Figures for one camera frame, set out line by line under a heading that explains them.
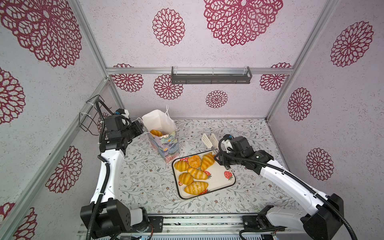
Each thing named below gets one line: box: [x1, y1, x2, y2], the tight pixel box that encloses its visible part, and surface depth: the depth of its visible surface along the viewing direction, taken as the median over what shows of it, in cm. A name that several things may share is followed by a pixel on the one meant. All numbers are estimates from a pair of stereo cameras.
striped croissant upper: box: [201, 152, 215, 172], surface depth 94 cm
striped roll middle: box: [187, 167, 208, 180], surface depth 89 cm
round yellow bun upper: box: [174, 160, 189, 172], surface depth 92 cm
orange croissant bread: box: [187, 155, 202, 169], surface depth 94 cm
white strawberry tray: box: [171, 149, 236, 200], surface depth 89 cm
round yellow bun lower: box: [178, 172, 194, 186], surface depth 87 cm
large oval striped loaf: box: [183, 181, 209, 195], surface depth 83 cm
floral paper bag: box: [136, 105, 180, 163], surface depth 90 cm
